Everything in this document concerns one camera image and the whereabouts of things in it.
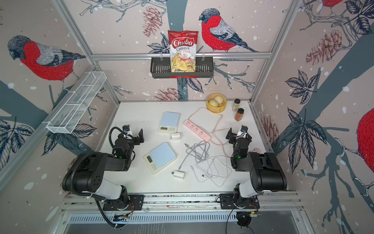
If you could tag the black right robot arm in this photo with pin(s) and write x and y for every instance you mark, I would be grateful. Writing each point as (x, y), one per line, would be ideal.
(265, 172)

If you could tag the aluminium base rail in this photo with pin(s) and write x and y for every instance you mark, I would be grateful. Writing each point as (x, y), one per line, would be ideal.
(205, 202)

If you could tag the yellow rimmed wooden bowl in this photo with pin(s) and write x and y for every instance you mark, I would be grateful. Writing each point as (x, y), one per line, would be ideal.
(213, 109)

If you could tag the light spice jar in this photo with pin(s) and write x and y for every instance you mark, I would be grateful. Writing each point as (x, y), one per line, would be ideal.
(236, 105)

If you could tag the pink power strip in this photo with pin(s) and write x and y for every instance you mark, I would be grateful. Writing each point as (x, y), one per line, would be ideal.
(197, 130)

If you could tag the black hanging wire basket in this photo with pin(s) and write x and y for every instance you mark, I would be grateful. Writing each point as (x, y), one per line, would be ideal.
(161, 69)

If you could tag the bun in bowl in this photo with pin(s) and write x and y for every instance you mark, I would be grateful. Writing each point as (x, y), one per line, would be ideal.
(214, 103)
(219, 99)

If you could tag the white charger adapter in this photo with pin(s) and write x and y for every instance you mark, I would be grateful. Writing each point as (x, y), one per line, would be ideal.
(175, 136)
(178, 174)

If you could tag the blue-top kitchen scale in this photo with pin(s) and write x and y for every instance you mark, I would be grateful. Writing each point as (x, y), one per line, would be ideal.
(169, 123)
(159, 158)

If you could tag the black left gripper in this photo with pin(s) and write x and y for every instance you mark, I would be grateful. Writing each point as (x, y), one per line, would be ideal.
(141, 138)

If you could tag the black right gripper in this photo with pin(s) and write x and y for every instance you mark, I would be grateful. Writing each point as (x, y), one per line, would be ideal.
(232, 136)

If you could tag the red cassava chips bag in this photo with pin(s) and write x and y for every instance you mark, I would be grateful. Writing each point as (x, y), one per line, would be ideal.
(182, 50)

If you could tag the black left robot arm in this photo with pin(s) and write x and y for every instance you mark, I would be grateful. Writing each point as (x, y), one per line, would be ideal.
(86, 176)

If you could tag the brown spice jar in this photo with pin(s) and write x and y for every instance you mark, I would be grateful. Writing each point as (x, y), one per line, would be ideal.
(239, 114)

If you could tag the white mesh wall shelf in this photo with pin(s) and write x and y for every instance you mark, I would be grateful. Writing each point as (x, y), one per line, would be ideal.
(69, 115)

